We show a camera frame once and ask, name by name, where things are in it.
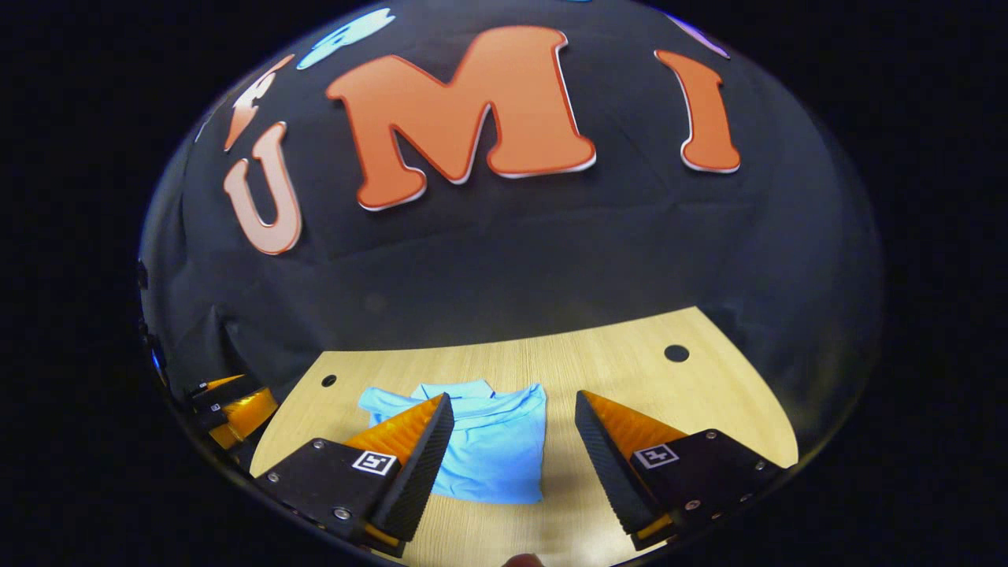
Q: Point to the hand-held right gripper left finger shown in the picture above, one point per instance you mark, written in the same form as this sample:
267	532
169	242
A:
417	480

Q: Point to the black backdrop cloth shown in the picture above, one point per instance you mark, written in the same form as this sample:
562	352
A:
512	260

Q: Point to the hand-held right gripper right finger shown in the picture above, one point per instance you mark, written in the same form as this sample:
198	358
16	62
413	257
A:
614	480

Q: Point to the light blue T-shirt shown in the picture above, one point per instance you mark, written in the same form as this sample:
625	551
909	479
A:
496	457

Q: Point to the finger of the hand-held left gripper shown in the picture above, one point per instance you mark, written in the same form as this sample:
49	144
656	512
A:
244	413
220	387

